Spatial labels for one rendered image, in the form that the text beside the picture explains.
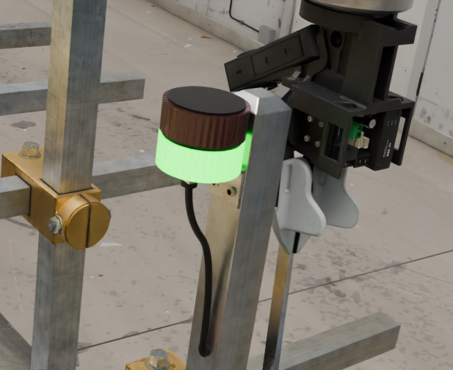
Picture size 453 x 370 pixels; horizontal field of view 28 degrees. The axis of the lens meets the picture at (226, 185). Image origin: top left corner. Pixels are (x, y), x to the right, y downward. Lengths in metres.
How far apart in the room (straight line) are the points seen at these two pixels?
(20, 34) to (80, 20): 0.62
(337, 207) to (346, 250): 2.28
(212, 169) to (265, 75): 0.14
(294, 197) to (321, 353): 0.23
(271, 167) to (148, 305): 1.91
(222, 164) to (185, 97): 0.05
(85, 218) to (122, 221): 2.11
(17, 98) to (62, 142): 0.32
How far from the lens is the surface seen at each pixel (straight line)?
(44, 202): 0.90
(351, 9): 0.65
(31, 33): 1.45
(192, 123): 0.60
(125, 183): 0.98
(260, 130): 0.64
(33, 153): 0.96
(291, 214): 0.73
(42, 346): 0.99
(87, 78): 0.85
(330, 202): 0.75
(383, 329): 0.96
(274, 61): 0.72
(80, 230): 0.88
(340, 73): 0.68
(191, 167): 0.61
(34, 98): 1.19
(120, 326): 2.46
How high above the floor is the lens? 1.35
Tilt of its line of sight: 24 degrees down
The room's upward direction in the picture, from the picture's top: 9 degrees clockwise
